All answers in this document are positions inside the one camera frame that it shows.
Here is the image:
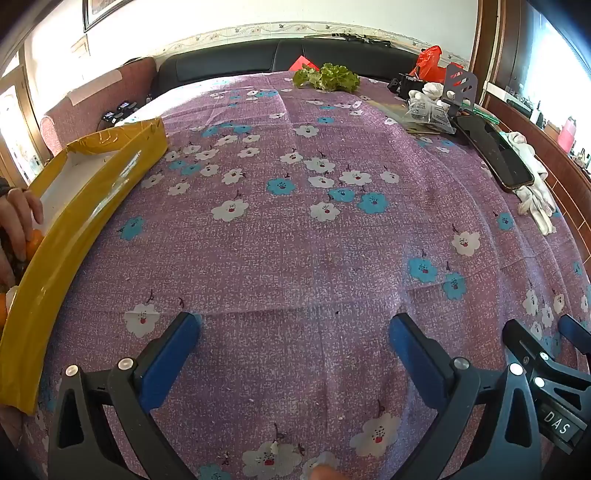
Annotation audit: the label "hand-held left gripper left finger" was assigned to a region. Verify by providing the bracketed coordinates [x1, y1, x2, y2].
[46, 312, 202, 480]

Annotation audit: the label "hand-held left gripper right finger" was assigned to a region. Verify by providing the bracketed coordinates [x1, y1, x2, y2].
[389, 313, 543, 480]

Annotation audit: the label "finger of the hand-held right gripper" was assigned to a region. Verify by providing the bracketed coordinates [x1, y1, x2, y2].
[558, 314, 591, 355]
[502, 318, 591, 407]

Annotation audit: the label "yellow taped cardboard box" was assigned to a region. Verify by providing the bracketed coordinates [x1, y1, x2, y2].
[0, 117, 169, 415]

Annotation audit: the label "brown wooden cabinet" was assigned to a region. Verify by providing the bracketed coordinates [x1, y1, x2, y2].
[482, 80, 591, 259]

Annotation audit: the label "white work gloves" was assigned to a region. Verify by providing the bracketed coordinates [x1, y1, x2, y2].
[501, 131, 559, 236]
[409, 82, 446, 104]

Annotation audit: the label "black smartphone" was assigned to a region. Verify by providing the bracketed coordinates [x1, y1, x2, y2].
[455, 114, 535, 193]

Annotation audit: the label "pink water bottle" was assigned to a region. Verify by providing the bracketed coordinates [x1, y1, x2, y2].
[558, 115, 578, 151]

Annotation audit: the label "green plastic wrapper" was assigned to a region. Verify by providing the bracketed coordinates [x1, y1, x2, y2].
[462, 104, 502, 125]

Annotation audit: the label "clear bag of screws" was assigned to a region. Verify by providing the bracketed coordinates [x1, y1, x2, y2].
[406, 102, 455, 134]

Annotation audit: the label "pink fabric armchair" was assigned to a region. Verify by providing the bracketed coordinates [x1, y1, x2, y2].
[41, 58, 158, 158]

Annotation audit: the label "wooden framed glass panel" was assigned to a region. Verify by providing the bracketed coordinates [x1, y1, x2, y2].
[496, 0, 591, 134]

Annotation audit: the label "white paper sheet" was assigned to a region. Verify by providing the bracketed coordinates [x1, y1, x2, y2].
[67, 67, 123, 104]

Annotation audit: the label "green lettuce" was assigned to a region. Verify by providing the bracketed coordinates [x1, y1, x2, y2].
[292, 63, 361, 92]

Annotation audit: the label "red plastic bag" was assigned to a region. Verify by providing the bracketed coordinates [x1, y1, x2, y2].
[409, 45, 465, 81]

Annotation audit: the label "black leather sofa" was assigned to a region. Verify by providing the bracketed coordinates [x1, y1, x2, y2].
[157, 39, 426, 88]

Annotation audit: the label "black camera parts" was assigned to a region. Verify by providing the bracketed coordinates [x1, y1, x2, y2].
[388, 73, 428, 97]

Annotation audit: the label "wooden door frame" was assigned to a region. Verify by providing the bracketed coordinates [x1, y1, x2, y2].
[0, 65, 47, 185]

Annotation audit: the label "framed wall picture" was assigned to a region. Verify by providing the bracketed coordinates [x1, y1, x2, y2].
[83, 0, 160, 33]

